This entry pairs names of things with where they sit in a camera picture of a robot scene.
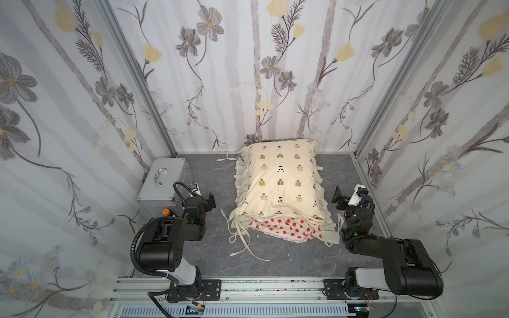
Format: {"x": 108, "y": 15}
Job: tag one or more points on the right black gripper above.
{"x": 344, "y": 201}

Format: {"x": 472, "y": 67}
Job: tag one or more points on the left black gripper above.
{"x": 207, "y": 203}

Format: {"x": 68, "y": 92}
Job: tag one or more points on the strawberry print pillow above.
{"x": 288, "y": 229}

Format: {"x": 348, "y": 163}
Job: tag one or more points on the cream bear print pillow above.
{"x": 280, "y": 178}

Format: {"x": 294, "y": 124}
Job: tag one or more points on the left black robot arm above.
{"x": 157, "y": 249}

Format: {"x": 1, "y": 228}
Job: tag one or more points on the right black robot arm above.
{"x": 406, "y": 269}

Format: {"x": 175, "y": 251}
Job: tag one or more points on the silver metal case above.
{"x": 157, "y": 192}

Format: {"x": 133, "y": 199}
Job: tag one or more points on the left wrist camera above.
{"x": 194, "y": 190}

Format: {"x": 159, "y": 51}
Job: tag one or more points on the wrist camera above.
{"x": 359, "y": 193}
{"x": 194, "y": 190}

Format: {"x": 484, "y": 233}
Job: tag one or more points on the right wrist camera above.
{"x": 359, "y": 193}

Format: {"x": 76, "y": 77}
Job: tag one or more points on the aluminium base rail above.
{"x": 261, "y": 297}

